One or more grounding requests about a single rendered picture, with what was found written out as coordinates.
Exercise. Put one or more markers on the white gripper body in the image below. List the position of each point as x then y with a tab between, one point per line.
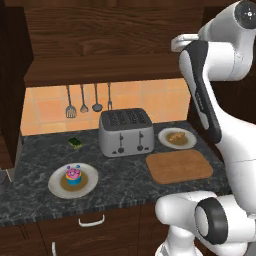
182	40

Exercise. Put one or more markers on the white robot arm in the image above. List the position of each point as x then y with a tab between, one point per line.
240	156

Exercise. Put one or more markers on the golden brown croissant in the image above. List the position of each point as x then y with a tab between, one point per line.
176	136

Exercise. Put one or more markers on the white plate with croissant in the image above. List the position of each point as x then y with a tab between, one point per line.
186	142

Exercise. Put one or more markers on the wooden cutting board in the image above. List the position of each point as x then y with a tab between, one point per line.
180	166

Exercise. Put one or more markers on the dark wooden cabinet door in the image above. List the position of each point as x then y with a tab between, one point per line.
20	241
148	233

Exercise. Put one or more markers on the hanging metal fork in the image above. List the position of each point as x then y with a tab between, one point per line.
109	100

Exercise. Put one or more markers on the hanging metal ladle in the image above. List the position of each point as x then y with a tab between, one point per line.
97	107

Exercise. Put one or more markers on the silver four-slot toaster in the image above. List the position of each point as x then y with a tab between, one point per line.
126	138

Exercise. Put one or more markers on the hanging small metal turner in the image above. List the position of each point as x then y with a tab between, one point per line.
84	108

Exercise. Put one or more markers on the hanging slotted metal spatula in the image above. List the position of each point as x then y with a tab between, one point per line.
70	112

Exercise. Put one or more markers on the green and yellow sponge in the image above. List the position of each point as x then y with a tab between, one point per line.
75	142

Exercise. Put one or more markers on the white plate with cupcake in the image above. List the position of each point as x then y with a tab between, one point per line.
88	180

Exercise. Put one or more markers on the pink frosted blue cupcake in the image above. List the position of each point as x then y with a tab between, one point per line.
73	176

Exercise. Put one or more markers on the dark wooden drawer front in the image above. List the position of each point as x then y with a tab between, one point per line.
116	233

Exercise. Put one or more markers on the dark wooden wall cabinet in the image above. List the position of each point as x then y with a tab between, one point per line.
100	36

